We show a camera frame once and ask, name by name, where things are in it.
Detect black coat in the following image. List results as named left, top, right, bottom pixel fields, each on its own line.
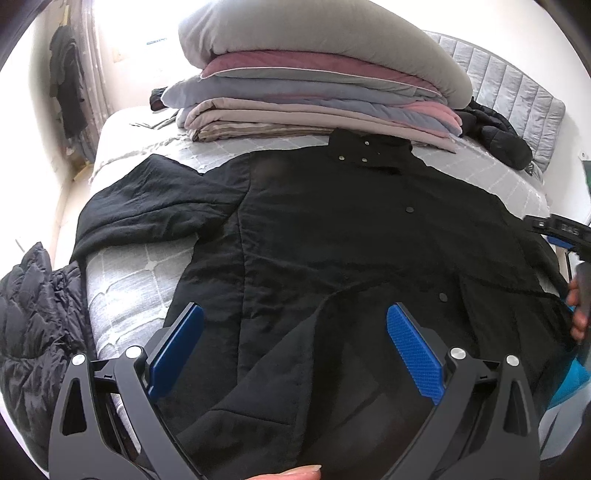
left=71, top=128, right=578, bottom=480

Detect dark clothes hanging on rack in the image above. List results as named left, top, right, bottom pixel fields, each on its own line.
left=49, top=25, right=88, bottom=139

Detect right hand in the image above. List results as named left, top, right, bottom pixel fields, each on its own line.
left=566, top=276, right=589, bottom=343

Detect left hand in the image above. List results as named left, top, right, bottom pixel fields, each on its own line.
left=247, top=465, right=322, bottom=480

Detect blue plastic stool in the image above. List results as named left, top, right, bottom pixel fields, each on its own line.
left=549, top=358, right=590, bottom=409

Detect grey padded headboard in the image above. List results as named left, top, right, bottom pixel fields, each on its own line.
left=429, top=32, right=566, bottom=172

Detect black puffer jacket on left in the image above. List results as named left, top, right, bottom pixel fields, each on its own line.
left=1, top=242, right=96, bottom=468

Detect black jacket near headboard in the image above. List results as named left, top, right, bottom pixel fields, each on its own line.
left=455, top=99, right=533, bottom=171

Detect dark folded garment by window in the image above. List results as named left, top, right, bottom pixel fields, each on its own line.
left=148, top=88, right=167, bottom=112

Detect stack of folded quilts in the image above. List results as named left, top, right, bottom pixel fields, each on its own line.
left=161, top=50, right=462, bottom=140

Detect grey pillow on top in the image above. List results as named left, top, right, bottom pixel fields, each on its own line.
left=178, top=1, right=473, bottom=108

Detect patterned window curtain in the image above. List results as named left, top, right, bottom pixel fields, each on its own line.
left=71, top=0, right=114, bottom=154

